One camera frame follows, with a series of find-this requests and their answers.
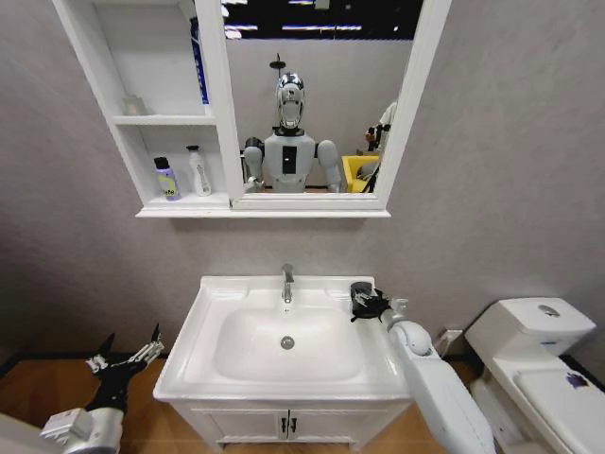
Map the chrome faucet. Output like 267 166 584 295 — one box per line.
280 263 297 305

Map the white bottle with black cap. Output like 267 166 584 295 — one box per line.
184 144 214 198

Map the white ceramic washbasin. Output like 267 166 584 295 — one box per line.
152 273 413 404

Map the white wall cabinet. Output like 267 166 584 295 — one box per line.
50 0 453 219

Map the white vanity cabinet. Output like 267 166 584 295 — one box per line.
165 395 415 451

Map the white toilet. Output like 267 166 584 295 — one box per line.
464 296 605 454

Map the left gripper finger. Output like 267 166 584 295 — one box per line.
123 323 165 368
85 332 117 375

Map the purple bottle with black cap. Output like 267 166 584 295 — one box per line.
151 156 182 202

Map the white framed mirror door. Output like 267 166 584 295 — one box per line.
194 0 453 212

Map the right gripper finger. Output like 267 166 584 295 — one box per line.
349 302 379 323
350 280 380 305

